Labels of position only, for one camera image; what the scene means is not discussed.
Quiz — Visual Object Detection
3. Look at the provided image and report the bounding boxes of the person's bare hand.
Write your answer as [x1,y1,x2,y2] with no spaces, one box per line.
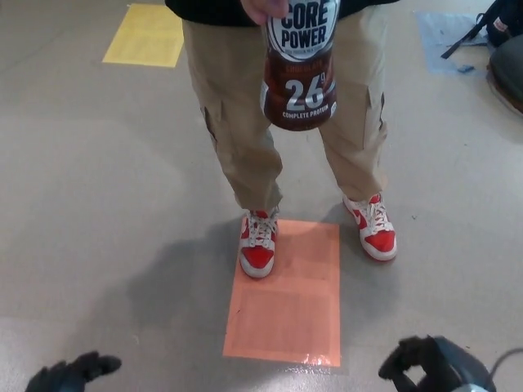
[244,0,291,25]

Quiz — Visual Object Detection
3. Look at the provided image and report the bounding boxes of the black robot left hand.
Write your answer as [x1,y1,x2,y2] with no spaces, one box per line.
[24,351,123,392]

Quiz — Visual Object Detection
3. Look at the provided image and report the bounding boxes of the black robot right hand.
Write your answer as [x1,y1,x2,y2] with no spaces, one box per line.
[378,334,491,392]

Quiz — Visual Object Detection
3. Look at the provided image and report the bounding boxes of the chocolate protein shake bottle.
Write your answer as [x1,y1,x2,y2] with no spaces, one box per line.
[260,0,341,132]

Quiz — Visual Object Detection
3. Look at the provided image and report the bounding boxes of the black shirt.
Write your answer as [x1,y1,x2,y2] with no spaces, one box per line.
[165,0,267,29]

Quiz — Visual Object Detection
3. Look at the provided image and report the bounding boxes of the khaki cargo trousers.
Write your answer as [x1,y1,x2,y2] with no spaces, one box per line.
[182,0,389,212]

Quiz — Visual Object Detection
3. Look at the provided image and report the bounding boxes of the yellow paper sheet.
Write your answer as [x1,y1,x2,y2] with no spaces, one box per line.
[101,2,186,67]

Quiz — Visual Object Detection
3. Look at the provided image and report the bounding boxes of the red white sneaker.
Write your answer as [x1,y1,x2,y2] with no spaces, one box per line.
[342,192,398,262]
[239,207,279,279]

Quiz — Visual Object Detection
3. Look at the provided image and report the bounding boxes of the orange paper sheet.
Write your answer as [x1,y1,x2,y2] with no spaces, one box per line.
[221,218,342,368]

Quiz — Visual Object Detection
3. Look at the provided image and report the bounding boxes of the blue paper sheet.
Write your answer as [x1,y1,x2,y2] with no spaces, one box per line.
[416,11,491,75]

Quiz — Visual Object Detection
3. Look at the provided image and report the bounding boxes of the grey round chair base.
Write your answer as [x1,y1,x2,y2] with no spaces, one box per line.
[488,38,523,114]

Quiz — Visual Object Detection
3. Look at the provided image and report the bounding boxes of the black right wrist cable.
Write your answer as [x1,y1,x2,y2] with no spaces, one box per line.
[488,346,523,385]

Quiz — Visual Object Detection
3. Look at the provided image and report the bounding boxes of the dark backpack with strap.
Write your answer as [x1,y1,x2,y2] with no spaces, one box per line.
[440,0,523,60]

